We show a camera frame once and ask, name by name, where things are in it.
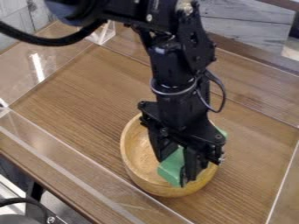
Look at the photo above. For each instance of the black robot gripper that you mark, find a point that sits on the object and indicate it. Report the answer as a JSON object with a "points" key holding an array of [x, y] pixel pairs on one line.
{"points": [[179, 109]]}

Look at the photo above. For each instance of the green rectangular block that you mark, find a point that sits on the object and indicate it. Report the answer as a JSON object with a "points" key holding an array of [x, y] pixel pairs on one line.
{"points": [[186, 154]]}

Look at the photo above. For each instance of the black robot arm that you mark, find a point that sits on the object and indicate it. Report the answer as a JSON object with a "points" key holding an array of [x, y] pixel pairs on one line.
{"points": [[169, 26]]}

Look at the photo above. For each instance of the brown wooden bowl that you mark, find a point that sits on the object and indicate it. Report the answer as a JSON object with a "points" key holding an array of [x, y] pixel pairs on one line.
{"points": [[155, 178]]}

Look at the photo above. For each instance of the black table leg frame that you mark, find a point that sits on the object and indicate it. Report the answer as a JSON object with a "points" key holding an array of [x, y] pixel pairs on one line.
{"points": [[47, 208]]}

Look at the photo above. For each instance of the clear acrylic corner bracket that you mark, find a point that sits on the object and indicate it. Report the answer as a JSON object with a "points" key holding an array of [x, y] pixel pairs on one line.
{"points": [[103, 34]]}

